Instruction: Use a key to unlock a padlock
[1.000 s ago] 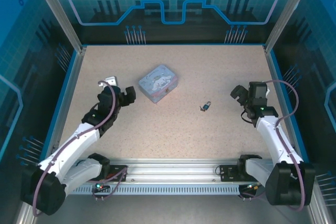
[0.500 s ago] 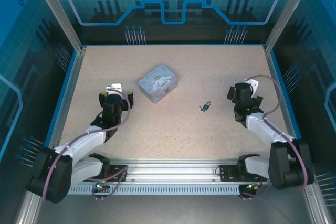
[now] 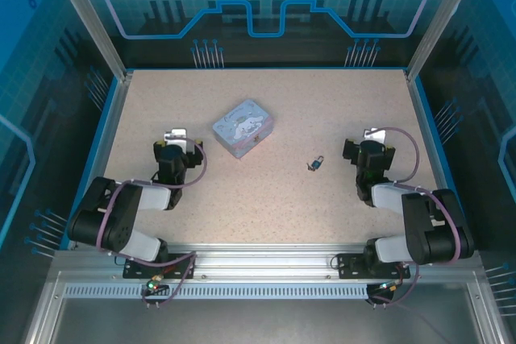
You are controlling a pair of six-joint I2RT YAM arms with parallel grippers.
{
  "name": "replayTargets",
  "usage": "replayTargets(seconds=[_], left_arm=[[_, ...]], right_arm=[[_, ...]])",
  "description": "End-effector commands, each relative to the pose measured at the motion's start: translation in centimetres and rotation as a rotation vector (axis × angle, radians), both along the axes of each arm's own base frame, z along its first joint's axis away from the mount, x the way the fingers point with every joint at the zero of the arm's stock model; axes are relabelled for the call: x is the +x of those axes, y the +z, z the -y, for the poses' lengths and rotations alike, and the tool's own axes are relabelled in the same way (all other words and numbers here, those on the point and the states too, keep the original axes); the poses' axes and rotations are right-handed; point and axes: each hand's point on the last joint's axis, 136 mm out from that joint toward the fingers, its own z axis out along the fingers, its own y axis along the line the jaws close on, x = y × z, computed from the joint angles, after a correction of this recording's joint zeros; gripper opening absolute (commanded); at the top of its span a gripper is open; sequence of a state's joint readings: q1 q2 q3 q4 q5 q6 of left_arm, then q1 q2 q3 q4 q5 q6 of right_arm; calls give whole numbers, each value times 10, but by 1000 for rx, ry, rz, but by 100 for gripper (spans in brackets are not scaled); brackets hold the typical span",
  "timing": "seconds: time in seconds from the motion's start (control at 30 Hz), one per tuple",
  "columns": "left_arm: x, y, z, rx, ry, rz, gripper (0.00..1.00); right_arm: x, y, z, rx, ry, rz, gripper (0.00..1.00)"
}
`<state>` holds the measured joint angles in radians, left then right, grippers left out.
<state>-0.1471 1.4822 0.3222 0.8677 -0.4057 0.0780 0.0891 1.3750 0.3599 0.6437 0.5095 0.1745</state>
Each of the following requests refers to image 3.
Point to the small blue padlock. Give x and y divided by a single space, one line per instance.
317 163

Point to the blue cartoon tin box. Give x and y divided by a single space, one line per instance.
242 126

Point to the black base plate left arm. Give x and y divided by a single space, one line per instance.
135 267

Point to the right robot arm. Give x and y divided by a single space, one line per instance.
387 196

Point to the black base plate right arm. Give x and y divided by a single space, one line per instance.
350 266

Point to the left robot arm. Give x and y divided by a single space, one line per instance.
155 197

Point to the connector with green light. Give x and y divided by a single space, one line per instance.
155 283
390 287

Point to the aluminium side rail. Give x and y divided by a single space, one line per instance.
427 126
105 150

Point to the aluminium cross rail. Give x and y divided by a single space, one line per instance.
262 257

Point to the aluminium frame post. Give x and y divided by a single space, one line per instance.
441 13
86 13

